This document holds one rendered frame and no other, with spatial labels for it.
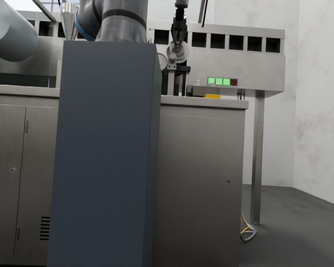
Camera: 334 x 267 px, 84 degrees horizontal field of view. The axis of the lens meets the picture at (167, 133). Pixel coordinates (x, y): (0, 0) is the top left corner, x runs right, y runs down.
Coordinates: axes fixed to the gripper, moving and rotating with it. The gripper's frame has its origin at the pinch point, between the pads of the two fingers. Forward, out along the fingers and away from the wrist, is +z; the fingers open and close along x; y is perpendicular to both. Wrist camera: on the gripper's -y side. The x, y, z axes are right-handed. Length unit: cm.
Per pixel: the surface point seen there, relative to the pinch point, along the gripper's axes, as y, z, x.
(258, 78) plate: 21, 30, -69
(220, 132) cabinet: -55, 16, -21
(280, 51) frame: 39, 16, -87
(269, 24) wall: 256, 59, -175
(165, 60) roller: -3.7, 8.8, 6.9
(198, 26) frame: 51, 6, -18
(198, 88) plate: -19.5, 16.5, -13.6
